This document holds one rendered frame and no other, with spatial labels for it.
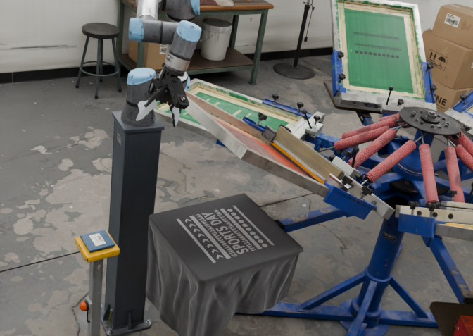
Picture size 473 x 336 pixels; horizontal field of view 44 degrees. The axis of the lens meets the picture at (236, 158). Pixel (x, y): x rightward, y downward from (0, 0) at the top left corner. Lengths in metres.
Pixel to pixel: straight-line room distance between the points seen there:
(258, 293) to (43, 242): 1.80
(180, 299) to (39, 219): 1.84
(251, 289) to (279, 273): 0.14
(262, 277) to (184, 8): 1.10
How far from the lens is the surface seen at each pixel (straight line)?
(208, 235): 2.41
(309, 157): 2.46
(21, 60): 5.97
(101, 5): 6.04
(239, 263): 2.30
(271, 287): 2.49
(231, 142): 1.90
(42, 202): 4.24
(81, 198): 4.28
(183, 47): 1.91
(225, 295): 2.34
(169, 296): 2.51
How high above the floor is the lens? 2.39
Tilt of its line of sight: 29 degrees down
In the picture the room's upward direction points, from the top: 10 degrees clockwise
